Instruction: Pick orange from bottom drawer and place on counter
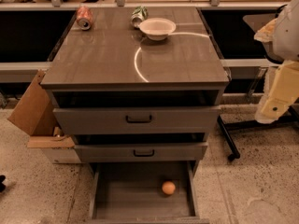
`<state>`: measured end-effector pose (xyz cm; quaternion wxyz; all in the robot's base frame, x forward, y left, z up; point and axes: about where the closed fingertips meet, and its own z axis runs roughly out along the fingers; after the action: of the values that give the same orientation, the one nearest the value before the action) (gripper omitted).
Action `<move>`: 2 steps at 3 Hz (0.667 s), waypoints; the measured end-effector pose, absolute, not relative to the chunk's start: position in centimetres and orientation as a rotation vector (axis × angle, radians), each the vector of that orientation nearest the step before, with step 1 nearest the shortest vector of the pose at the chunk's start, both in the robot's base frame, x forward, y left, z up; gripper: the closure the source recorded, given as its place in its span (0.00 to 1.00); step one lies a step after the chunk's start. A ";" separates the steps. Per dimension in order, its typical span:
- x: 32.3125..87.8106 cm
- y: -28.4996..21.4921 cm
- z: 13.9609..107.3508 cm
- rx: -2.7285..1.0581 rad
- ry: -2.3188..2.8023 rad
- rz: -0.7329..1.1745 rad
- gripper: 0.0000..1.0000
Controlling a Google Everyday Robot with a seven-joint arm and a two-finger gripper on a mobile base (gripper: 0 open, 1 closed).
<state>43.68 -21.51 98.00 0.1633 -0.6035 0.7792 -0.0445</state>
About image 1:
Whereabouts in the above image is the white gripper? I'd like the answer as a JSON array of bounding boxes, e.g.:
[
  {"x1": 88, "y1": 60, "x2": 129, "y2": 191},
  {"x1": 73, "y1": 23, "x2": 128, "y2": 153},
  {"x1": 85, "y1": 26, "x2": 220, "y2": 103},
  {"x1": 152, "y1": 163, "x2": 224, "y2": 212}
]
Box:
[{"x1": 254, "y1": 19, "x2": 299, "y2": 124}]

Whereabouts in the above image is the orange fruit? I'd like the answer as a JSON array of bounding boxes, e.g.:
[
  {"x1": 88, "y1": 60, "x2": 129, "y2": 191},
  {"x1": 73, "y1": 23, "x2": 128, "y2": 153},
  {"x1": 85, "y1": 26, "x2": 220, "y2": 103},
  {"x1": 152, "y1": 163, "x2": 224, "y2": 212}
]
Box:
[{"x1": 162, "y1": 181, "x2": 176, "y2": 195}]

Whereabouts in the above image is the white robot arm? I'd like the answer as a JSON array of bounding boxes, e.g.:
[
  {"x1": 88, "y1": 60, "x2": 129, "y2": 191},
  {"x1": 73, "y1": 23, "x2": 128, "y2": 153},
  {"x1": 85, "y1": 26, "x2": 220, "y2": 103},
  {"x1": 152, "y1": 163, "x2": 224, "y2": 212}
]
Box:
[{"x1": 254, "y1": 0, "x2": 299, "y2": 124}]

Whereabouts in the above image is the grey drawer cabinet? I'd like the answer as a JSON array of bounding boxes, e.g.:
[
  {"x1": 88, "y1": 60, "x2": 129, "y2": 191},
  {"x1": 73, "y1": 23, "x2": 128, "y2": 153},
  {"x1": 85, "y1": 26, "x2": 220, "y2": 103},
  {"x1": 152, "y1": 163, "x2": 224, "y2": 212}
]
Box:
[{"x1": 40, "y1": 6, "x2": 231, "y2": 165}]

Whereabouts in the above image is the grey top drawer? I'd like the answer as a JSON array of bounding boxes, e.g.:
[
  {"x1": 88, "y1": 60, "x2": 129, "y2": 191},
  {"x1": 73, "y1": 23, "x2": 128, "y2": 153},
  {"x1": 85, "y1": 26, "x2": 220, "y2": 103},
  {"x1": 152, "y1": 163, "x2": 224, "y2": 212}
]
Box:
[{"x1": 53, "y1": 106, "x2": 220, "y2": 134}]

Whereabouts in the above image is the grey middle drawer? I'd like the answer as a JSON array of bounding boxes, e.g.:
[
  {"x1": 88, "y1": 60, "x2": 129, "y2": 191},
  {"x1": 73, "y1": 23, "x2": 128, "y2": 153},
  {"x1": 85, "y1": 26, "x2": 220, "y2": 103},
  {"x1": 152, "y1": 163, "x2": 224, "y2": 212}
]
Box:
[{"x1": 75, "y1": 142, "x2": 207, "y2": 163}]

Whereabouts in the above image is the grey open bottom drawer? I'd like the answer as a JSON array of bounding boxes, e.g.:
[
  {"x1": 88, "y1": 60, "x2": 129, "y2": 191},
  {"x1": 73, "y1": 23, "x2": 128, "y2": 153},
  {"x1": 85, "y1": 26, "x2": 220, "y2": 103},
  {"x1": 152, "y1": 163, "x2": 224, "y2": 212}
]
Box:
[{"x1": 89, "y1": 161, "x2": 209, "y2": 224}]

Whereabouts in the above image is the black rolling stand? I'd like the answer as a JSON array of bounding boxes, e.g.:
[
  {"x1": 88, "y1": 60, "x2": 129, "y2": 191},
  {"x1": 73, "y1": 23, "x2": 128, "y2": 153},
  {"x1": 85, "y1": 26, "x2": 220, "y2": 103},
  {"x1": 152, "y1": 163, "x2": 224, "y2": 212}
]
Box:
[{"x1": 216, "y1": 4, "x2": 299, "y2": 162}]

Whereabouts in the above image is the white paper bowl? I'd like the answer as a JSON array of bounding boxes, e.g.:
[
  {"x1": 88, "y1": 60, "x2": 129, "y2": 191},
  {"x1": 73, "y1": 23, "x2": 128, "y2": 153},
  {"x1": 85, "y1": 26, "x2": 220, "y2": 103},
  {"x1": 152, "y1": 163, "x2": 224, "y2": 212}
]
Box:
[{"x1": 139, "y1": 18, "x2": 176, "y2": 41}]

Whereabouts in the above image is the green soda can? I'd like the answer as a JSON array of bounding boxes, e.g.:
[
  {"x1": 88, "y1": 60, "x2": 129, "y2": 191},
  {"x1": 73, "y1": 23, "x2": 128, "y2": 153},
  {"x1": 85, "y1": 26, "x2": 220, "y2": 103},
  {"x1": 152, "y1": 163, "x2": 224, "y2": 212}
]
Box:
[{"x1": 131, "y1": 6, "x2": 149, "y2": 29}]

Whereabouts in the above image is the red soda can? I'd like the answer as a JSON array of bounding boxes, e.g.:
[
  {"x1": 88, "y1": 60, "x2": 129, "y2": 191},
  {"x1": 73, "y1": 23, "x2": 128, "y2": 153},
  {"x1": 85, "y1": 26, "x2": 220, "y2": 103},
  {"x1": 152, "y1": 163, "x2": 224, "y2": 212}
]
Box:
[{"x1": 76, "y1": 6, "x2": 93, "y2": 30}]

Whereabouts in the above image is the brown cardboard box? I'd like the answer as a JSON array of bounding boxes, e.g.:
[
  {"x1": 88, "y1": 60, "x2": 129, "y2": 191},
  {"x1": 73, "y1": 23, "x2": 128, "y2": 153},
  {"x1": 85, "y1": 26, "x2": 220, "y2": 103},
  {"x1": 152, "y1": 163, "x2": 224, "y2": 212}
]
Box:
[{"x1": 7, "y1": 69, "x2": 82, "y2": 165}]

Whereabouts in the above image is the black object on floor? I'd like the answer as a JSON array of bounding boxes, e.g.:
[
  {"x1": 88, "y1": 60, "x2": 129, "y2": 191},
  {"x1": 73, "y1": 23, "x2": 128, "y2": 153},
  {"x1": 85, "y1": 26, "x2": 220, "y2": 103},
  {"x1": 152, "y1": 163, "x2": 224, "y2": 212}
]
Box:
[{"x1": 0, "y1": 175, "x2": 6, "y2": 192}]

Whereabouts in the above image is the black top drawer handle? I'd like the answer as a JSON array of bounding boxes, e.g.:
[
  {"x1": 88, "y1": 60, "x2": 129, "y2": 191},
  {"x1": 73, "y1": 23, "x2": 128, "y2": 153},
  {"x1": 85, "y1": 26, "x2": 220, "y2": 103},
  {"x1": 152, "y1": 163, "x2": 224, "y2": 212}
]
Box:
[{"x1": 125, "y1": 115, "x2": 152, "y2": 124}]

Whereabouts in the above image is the black drawer handle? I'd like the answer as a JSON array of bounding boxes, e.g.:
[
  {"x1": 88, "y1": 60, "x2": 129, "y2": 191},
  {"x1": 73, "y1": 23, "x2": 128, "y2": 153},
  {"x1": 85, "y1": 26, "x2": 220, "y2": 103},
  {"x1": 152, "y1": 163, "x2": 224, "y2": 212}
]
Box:
[
  {"x1": 125, "y1": 115, "x2": 152, "y2": 124},
  {"x1": 133, "y1": 149, "x2": 155, "y2": 158}
]

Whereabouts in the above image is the black middle drawer handle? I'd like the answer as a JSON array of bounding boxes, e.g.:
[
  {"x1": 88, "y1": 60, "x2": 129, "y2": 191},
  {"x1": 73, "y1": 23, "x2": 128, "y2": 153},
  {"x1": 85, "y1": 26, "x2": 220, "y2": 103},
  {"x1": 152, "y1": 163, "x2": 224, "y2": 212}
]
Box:
[{"x1": 133, "y1": 149, "x2": 155, "y2": 158}]

